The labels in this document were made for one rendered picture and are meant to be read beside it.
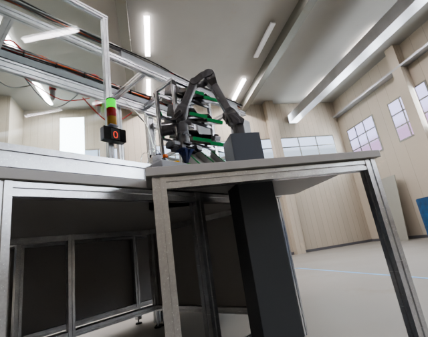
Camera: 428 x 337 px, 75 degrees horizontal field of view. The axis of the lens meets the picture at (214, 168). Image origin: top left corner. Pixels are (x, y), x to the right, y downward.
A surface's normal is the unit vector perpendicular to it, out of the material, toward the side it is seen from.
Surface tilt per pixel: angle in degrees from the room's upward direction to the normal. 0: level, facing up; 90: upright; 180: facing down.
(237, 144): 90
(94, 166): 90
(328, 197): 90
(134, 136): 90
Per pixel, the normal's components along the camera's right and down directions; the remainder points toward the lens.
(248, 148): 0.20, -0.29
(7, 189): 0.73, -0.29
